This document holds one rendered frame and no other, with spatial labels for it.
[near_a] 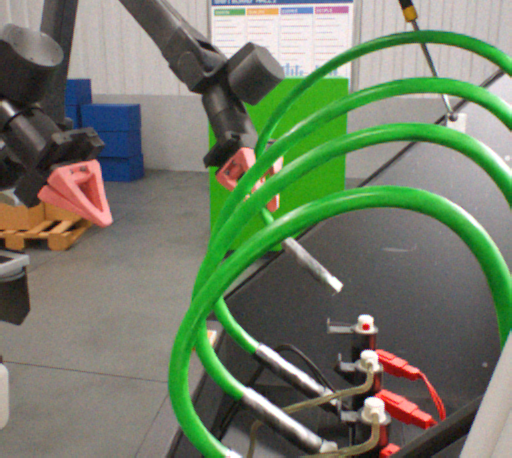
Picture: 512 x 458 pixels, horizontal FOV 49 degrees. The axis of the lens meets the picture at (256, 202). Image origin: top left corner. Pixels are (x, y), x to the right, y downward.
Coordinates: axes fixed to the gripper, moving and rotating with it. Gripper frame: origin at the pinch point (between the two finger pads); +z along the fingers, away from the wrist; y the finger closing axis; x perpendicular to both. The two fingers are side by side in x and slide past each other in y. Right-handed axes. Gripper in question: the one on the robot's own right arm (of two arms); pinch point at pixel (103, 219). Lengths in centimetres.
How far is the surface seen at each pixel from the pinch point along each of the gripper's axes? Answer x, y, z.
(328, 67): 16.8, 26.2, 3.7
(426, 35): 15.5, 36.3, 9.3
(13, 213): 252, -278, -146
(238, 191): -3.3, 17.0, 9.4
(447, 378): 42, -1, 51
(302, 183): 311, -109, -13
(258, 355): -3.2, 6.5, 22.2
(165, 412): 4.6, -16.9, 21.5
